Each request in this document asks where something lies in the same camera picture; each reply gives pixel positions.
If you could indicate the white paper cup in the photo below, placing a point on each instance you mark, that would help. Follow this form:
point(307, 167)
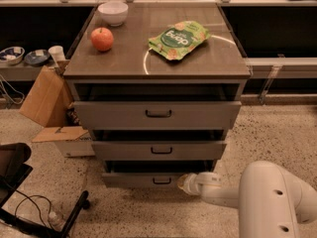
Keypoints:
point(57, 53)

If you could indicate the green snack bag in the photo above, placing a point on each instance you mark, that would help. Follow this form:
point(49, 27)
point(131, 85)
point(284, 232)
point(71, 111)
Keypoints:
point(179, 40)

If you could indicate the red apple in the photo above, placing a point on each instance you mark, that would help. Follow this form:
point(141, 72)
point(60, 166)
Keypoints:
point(102, 39)

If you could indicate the brown cardboard box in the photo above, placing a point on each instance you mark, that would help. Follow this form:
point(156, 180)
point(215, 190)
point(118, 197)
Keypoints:
point(49, 104)

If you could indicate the white ceramic bowl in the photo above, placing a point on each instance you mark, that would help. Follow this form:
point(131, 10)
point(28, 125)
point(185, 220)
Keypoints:
point(113, 13)

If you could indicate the grey metal shelf rail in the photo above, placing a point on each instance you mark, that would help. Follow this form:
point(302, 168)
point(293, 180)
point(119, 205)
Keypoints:
point(281, 81)

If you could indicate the blue patterned bowl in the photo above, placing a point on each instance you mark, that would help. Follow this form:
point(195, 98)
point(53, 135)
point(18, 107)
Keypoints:
point(12, 55)

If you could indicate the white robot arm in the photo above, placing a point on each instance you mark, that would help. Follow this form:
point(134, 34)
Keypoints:
point(271, 201)

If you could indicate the grey drawer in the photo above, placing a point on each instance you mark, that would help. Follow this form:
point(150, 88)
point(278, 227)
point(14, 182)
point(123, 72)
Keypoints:
point(151, 173)
point(159, 146)
point(157, 106)

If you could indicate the grey drawer cabinet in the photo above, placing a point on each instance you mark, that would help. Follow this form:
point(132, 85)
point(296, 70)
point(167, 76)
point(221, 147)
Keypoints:
point(131, 61)

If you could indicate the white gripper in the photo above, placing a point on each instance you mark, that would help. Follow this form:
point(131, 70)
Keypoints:
point(192, 184)

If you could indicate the clear plastic bottle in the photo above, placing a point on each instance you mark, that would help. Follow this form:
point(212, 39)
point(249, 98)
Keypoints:
point(56, 220)

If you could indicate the dark blue plate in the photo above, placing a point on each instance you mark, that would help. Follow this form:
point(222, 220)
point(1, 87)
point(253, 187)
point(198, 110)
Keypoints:
point(37, 57)

